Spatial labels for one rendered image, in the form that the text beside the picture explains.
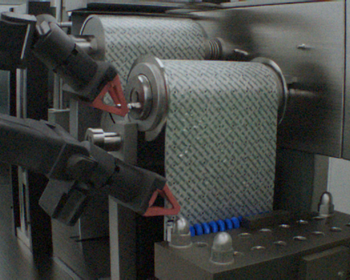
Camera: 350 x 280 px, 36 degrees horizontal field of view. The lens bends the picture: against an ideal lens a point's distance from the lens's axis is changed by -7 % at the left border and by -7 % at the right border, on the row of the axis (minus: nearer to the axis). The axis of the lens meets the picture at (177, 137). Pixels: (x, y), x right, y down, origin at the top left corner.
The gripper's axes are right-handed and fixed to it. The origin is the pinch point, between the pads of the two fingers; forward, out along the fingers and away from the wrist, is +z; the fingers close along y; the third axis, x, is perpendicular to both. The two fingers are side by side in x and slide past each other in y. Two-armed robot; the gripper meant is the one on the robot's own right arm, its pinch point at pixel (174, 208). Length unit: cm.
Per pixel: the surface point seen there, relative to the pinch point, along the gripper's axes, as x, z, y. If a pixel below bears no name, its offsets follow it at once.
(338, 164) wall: 92, 252, -195
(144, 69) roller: 18.2, -14.0, -5.1
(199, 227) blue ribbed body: -1.1, 4.1, 3.2
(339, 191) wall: 75, 262, -192
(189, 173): 6.4, -0.5, 0.2
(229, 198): 6.0, 9.4, 0.3
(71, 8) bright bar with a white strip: 29, -22, -35
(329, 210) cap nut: 12.3, 26.7, 8.5
